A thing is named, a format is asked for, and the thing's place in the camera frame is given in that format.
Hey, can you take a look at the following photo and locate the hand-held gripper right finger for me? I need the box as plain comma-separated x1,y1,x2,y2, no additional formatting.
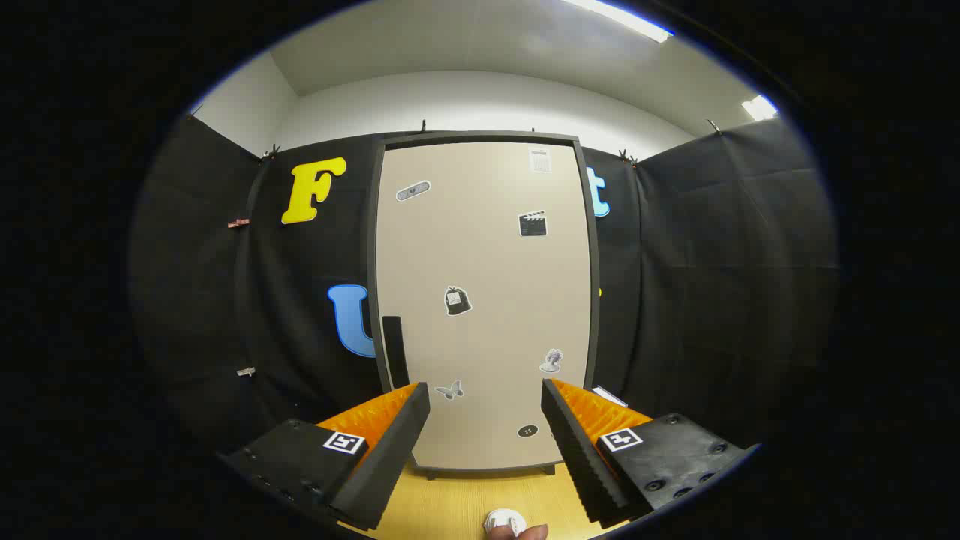
541,378,758,529

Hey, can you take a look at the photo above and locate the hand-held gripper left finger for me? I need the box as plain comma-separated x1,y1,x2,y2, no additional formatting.
217,381,431,532

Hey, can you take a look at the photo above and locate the white shoe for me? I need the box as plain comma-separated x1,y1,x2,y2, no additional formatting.
484,509,527,536

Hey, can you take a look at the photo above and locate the dark grey shoe cabinet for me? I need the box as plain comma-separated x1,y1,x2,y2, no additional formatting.
365,131,602,481

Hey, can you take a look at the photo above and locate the black backdrop cloth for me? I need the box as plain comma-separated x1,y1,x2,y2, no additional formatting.
131,112,839,466

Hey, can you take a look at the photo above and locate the long ceiling light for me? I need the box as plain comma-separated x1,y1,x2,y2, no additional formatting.
562,0,674,44

